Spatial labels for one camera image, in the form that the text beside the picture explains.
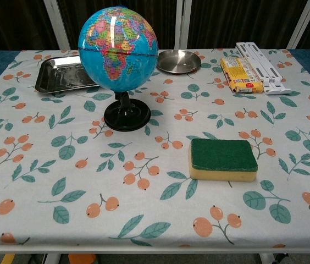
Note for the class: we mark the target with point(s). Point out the yellow snack package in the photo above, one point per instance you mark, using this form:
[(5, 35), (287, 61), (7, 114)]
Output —
[(240, 74)]

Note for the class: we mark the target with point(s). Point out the white partition post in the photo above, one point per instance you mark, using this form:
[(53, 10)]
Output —
[(303, 24), (183, 24), (57, 24)]

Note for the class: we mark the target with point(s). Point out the round stainless steel plate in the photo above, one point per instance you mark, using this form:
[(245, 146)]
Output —
[(178, 61)]

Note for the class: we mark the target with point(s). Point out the white table frame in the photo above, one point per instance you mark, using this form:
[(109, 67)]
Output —
[(155, 249)]

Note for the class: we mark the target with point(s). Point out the floral leaf fruit tablecloth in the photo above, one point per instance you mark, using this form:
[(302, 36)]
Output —
[(61, 170)]

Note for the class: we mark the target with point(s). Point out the blue world globe black stand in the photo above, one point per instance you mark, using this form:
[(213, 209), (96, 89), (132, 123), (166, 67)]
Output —
[(116, 49)]

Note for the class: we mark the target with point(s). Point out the white folding laptop stand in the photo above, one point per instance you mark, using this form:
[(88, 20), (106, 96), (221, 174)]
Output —
[(277, 85)]

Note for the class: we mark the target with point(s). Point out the green and yellow sponge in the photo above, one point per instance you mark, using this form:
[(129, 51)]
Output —
[(221, 154)]

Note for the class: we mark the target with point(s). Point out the orange round object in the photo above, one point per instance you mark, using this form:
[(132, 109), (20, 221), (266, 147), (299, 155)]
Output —
[(82, 259)]

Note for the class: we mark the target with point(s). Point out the rectangular stainless steel tray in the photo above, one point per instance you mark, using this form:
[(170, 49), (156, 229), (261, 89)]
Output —
[(58, 74)]

